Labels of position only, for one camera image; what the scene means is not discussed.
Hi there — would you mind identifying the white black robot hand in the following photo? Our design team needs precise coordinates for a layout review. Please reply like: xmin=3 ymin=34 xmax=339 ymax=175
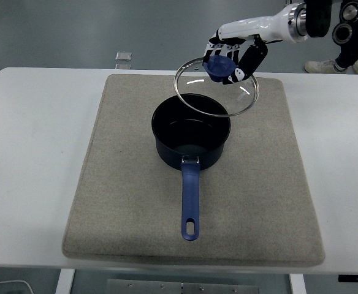
xmin=202 ymin=6 xmax=293 ymax=86

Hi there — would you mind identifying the dark blue saucepan blue handle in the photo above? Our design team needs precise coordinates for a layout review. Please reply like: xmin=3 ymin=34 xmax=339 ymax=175
xmin=150 ymin=93 xmax=232 ymax=242

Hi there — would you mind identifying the beige fabric mat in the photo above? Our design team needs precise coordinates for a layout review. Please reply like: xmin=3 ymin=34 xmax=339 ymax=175
xmin=61 ymin=73 xmax=326 ymax=266

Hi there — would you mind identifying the glass pot lid blue knob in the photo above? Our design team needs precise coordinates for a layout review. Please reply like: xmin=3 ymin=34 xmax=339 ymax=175
xmin=173 ymin=55 xmax=260 ymax=117

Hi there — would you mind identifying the white table leg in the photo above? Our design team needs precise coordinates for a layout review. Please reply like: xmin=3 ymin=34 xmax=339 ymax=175
xmin=289 ymin=273 xmax=305 ymax=294
xmin=55 ymin=268 xmax=75 ymax=294

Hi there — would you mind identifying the white cable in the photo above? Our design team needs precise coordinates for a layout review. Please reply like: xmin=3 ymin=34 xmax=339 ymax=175
xmin=0 ymin=279 xmax=34 ymax=294

